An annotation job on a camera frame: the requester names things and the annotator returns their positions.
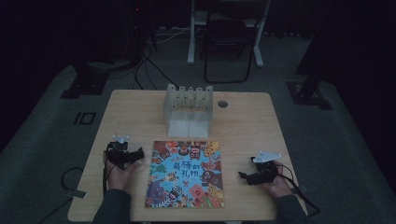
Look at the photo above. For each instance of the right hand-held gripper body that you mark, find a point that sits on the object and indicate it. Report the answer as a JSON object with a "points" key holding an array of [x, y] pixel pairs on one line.
{"points": [[264, 172]]}

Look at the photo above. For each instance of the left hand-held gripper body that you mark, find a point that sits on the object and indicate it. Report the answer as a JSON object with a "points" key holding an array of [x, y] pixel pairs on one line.
{"points": [[120, 155]]}

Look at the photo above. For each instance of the colourful picture book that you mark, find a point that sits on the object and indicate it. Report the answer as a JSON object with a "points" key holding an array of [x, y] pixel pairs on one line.
{"points": [[186, 174]]}

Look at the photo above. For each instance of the person's right hand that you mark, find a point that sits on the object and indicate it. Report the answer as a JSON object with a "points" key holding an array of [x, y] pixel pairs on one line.
{"points": [[278, 185]]}

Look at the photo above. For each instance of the person's left hand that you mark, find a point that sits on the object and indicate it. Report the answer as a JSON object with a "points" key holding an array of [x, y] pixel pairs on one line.
{"points": [[120, 177]]}

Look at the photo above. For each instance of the grey tape piece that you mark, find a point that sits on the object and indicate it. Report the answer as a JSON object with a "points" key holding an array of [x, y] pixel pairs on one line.
{"points": [[75, 193]]}

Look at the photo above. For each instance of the clear acrylic book rack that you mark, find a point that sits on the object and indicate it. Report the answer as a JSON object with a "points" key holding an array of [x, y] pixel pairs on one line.
{"points": [[188, 112]]}

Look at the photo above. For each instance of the black stand base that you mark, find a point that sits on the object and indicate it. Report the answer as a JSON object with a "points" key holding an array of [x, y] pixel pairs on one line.
{"points": [[84, 84], [308, 93]]}

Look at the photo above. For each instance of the grey round stand base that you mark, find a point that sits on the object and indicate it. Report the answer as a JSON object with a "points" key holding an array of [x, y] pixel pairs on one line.
{"points": [[107, 65]]}

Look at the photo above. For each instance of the black folding chair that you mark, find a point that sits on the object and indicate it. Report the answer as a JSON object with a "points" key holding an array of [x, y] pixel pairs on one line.
{"points": [[229, 40]]}

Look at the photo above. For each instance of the white desk frame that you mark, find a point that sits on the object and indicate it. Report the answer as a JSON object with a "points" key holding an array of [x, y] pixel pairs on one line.
{"points": [[193, 40]]}

